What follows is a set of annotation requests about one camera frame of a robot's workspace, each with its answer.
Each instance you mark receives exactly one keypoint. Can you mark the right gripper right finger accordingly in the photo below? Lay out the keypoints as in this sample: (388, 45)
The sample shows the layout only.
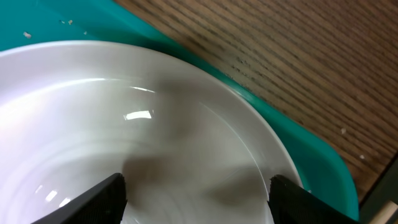
(291, 204)

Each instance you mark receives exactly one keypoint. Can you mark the white bowl with food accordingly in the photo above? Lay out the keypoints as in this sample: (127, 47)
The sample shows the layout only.
(190, 148)

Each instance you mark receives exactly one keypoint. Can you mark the teal serving tray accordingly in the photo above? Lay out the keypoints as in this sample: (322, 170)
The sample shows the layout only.
(26, 22)

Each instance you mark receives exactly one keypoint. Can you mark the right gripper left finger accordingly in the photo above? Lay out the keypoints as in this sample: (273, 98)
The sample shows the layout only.
(102, 204)

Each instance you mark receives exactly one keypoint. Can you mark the wooden chopstick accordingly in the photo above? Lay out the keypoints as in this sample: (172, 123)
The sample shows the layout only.
(385, 213)

